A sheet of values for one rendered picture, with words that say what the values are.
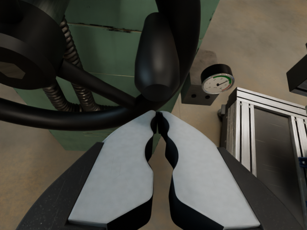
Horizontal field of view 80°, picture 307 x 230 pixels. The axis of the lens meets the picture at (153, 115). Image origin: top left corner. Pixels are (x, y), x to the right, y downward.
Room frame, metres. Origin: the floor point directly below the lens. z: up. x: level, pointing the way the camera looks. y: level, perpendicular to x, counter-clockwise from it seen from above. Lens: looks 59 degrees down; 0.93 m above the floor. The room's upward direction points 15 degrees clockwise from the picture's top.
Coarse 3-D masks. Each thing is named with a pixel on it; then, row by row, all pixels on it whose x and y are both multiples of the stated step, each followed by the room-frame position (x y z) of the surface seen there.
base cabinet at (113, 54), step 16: (80, 32) 0.27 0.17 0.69; (96, 32) 0.27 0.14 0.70; (112, 32) 0.28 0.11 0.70; (128, 32) 0.29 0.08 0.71; (80, 48) 0.27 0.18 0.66; (96, 48) 0.27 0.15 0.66; (112, 48) 0.28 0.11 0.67; (128, 48) 0.29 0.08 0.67; (96, 64) 0.27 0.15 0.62; (112, 64) 0.28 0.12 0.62; (128, 64) 0.29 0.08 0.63; (64, 80) 0.25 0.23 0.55; (112, 80) 0.28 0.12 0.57; (128, 80) 0.29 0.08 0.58; (32, 96) 0.23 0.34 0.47; (96, 96) 0.27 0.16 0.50; (176, 96) 0.32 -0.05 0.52; (112, 128) 0.27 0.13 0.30; (64, 144) 0.22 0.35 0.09; (80, 144) 0.24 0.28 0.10
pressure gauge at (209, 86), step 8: (216, 64) 0.29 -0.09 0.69; (224, 64) 0.29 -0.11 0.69; (208, 72) 0.27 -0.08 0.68; (216, 72) 0.27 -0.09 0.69; (224, 72) 0.27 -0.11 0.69; (208, 80) 0.26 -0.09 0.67; (216, 80) 0.27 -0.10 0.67; (224, 80) 0.27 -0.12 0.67; (232, 80) 0.27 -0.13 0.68; (208, 88) 0.27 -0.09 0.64; (216, 88) 0.27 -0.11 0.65; (224, 88) 0.27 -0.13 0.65
